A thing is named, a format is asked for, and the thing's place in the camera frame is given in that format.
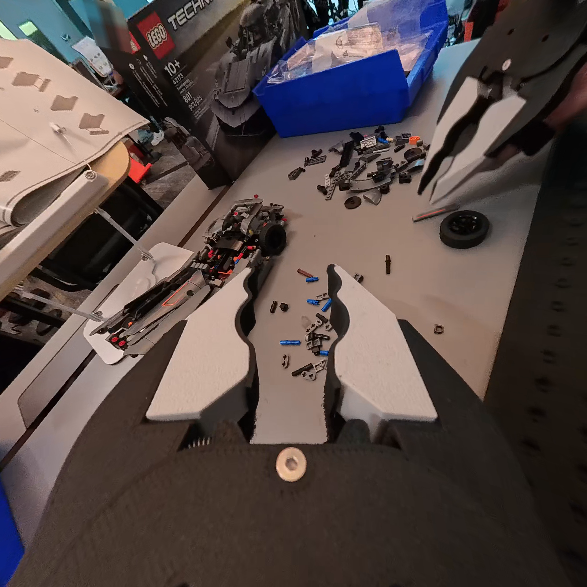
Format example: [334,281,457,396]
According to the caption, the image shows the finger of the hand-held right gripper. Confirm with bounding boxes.
[429,94,528,205]
[416,76,489,197]

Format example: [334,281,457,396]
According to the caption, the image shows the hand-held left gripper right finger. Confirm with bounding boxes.
[324,264,437,444]

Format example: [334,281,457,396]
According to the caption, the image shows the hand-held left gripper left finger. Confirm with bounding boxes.
[146,266,257,435]

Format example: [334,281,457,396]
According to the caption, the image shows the group of small lego connectors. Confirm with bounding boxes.
[270,275,333,381]

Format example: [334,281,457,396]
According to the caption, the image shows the grey lego tile orange stripe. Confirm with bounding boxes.
[412,204,459,223]

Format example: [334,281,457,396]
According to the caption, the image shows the pile of dark lego pieces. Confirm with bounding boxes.
[288,125,430,210]

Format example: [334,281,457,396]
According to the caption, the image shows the grey lego car model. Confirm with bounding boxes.
[89,198,287,356]

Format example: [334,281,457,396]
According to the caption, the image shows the black lego tyre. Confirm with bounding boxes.
[439,210,490,249]

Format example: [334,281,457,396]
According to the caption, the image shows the black lego set box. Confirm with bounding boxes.
[98,0,312,189]

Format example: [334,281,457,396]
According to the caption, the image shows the white metal book stand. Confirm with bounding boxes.
[0,138,195,365]

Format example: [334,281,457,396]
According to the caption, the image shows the heap of clear plastic bags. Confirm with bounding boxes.
[268,14,436,83]

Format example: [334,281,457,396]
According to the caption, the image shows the black perforated panel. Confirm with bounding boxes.
[484,115,587,587]

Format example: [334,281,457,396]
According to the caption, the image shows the open instruction booklet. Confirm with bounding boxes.
[0,39,150,225]

